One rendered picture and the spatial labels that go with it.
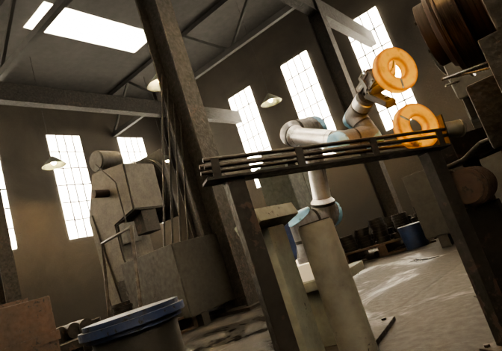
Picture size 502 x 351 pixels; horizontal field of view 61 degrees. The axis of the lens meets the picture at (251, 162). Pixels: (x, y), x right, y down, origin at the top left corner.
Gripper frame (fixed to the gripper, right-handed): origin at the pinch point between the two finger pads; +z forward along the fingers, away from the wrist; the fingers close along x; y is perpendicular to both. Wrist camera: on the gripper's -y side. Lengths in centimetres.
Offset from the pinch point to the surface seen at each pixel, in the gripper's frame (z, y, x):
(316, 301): -86, -52, -24
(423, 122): -5.9, -20.9, 3.0
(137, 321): -32, -46, -98
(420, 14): -5.5, 26.5, 33.6
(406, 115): -3.8, -17.8, -3.6
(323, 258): -31, -47, -39
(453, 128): -5.1, -26.0, 11.6
